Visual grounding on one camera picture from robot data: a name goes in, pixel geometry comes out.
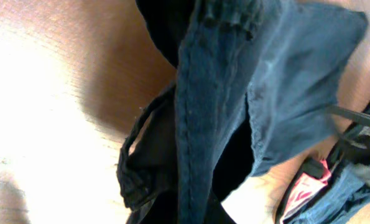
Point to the navy blue shorts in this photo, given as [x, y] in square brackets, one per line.
[255, 80]

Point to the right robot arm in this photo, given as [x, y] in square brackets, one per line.
[355, 142]

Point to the pile of folded clothes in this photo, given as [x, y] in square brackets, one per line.
[335, 198]

